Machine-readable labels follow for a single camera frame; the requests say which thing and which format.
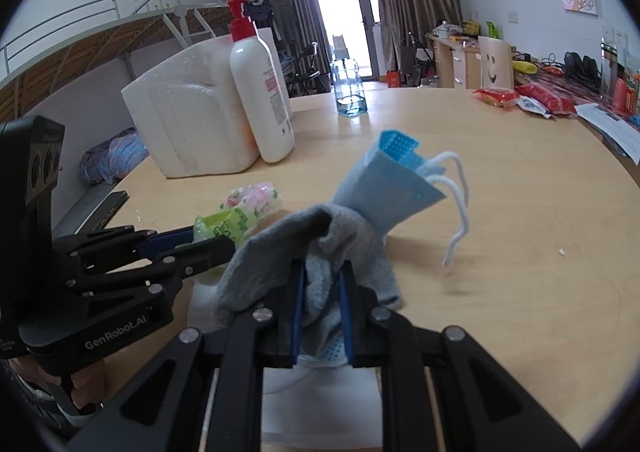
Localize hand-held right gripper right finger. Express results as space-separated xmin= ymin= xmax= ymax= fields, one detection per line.
xmin=339 ymin=264 xmax=583 ymax=452

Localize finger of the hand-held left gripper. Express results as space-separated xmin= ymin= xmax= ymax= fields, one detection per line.
xmin=65 ymin=236 xmax=236 ymax=303
xmin=52 ymin=226 xmax=197 ymax=273

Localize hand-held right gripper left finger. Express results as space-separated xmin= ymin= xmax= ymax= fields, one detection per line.
xmin=65 ymin=259 xmax=307 ymax=452

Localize green tissue packet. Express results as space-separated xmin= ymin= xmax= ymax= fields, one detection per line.
xmin=194 ymin=181 xmax=282 ymax=253

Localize grey sock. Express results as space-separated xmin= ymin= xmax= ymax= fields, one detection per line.
xmin=215 ymin=204 xmax=402 ymax=360

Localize white foam box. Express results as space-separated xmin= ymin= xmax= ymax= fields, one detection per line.
xmin=121 ymin=28 xmax=293 ymax=179

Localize blue face mask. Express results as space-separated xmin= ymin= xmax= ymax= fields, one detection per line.
xmin=332 ymin=130 xmax=471 ymax=267

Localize person's left forearm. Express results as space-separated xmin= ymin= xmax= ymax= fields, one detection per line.
xmin=0 ymin=362 xmax=66 ymax=440

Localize person's left hand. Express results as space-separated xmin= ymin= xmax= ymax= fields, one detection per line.
xmin=10 ymin=357 xmax=108 ymax=410

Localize black smartphone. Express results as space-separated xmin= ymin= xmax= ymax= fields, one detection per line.
xmin=87 ymin=190 xmax=130 ymax=233

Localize blue plaid quilt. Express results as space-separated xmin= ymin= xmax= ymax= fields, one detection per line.
xmin=79 ymin=128 xmax=151 ymax=187

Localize white lotion bottle red pump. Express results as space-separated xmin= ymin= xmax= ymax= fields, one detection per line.
xmin=228 ymin=0 xmax=296 ymax=164

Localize black folding chair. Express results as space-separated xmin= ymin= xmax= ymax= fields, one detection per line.
xmin=287 ymin=42 xmax=331 ymax=96

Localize clear spray bottle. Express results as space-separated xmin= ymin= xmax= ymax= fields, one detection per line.
xmin=330 ymin=34 xmax=368 ymax=117

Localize hanging dark clothes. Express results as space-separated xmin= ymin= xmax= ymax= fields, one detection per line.
xmin=240 ymin=0 xmax=301 ymax=57

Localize wooden desk with drawers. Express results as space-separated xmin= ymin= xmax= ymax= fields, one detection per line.
xmin=425 ymin=32 xmax=483 ymax=90

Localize white snack packet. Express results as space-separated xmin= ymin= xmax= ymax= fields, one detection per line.
xmin=517 ymin=96 xmax=558 ymax=120

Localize wooden smiley face chair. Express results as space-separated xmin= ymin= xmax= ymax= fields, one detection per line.
xmin=477 ymin=36 xmax=516 ymax=90

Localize white paper sheet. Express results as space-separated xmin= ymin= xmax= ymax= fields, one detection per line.
xmin=575 ymin=102 xmax=640 ymax=160

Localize black headphones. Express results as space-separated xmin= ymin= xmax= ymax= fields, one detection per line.
xmin=564 ymin=52 xmax=601 ymax=82

